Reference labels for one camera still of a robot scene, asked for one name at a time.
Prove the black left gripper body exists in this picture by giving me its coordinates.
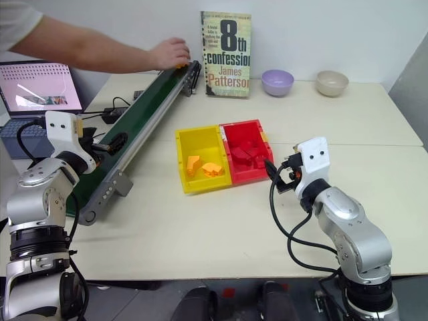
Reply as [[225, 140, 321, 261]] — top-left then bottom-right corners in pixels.
[[79, 126, 110, 165]]

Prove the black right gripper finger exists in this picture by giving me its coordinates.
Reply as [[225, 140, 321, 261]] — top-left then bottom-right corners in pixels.
[[263, 159, 280, 183], [276, 180, 297, 195]]

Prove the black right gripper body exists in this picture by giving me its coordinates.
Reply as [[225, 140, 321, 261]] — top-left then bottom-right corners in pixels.
[[279, 144, 304, 195]]

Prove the person's bare hand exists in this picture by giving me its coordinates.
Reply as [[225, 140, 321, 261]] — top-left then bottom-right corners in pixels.
[[146, 37, 192, 71]]

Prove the black power adapter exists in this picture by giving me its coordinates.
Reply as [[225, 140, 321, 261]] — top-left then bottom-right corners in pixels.
[[101, 106, 130, 125]]

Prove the red plastic bin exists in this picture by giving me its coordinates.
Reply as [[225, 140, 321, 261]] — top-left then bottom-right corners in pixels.
[[219, 118, 276, 186]]

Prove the orange block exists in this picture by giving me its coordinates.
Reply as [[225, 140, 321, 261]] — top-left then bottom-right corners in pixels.
[[185, 154, 203, 178], [201, 162, 225, 179]]

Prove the yellow plastic bin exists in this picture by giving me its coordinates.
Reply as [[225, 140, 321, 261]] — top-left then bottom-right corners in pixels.
[[175, 124, 233, 195]]

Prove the open laptop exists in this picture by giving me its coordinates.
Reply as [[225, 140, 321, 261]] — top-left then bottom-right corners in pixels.
[[0, 60, 84, 160]]

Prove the purple bowl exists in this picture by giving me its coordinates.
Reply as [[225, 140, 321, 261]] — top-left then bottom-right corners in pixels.
[[261, 69, 295, 98]]

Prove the beige bowl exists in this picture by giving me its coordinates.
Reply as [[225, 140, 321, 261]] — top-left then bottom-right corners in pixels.
[[316, 70, 350, 98]]

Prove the dark rounded shape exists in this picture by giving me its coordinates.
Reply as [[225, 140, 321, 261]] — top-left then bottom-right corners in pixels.
[[173, 286, 219, 321], [257, 280, 290, 321]]

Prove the white shirt sleeve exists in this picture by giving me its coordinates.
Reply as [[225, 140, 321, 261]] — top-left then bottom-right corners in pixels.
[[0, 0, 44, 53]]

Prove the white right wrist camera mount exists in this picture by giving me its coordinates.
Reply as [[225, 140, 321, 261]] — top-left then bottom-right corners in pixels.
[[293, 136, 332, 198]]

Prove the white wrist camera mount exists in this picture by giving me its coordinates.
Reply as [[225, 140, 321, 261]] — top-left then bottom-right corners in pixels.
[[44, 110, 97, 174], [293, 136, 332, 198]]

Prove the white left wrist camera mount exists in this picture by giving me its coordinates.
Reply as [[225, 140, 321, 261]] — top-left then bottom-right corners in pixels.
[[44, 110, 97, 174]]

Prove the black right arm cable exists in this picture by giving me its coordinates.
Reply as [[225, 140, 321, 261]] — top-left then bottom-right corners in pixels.
[[268, 180, 342, 279]]

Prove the black adapter cable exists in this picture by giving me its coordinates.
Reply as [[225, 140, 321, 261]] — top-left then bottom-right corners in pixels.
[[112, 96, 135, 110]]

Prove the green conveyor belt, silver frame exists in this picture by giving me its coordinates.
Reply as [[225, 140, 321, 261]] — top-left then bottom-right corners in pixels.
[[65, 60, 203, 229]]

